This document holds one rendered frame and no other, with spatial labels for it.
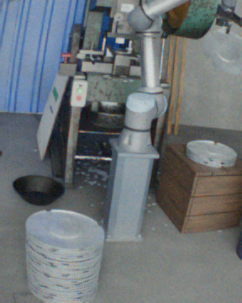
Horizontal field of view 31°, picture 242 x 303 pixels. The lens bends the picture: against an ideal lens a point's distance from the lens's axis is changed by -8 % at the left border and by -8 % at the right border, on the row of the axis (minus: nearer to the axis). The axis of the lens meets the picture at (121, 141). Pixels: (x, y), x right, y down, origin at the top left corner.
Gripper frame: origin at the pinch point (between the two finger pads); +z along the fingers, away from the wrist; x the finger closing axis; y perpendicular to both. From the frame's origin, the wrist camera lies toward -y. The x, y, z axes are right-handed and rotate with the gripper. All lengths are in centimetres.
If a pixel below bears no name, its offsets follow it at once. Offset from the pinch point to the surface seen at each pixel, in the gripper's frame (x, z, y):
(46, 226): 113, -7, 57
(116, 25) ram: -22, 36, 62
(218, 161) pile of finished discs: 49, 45, -6
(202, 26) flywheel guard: -26.8, 27.5, 11.7
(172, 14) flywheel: -53, 50, 32
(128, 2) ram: -35, 26, 58
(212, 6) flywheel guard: -30.7, 10.8, 7.8
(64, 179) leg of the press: 59, 82, 76
